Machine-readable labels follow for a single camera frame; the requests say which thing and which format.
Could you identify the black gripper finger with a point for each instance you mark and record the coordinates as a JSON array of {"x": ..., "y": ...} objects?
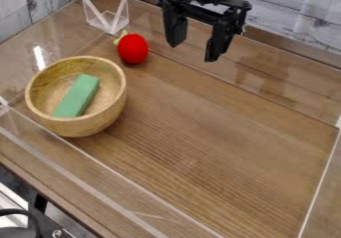
[
  {"x": 220, "y": 40},
  {"x": 176, "y": 23}
]

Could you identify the red toy fruit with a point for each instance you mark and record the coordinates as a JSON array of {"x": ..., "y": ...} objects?
[{"x": 133, "y": 47}]

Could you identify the green rectangular block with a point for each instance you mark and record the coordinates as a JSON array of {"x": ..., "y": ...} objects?
[{"x": 78, "y": 97}]

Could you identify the wooden bowl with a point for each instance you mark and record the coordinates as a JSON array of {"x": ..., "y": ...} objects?
[{"x": 50, "y": 85}]

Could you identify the clear acrylic corner bracket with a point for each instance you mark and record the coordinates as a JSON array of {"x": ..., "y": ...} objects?
[{"x": 109, "y": 21}]

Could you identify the clear acrylic tray wall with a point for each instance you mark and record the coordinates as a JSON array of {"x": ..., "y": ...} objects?
[{"x": 109, "y": 203}]

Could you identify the black table leg bracket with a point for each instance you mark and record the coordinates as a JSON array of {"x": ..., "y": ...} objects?
[{"x": 50, "y": 228}]

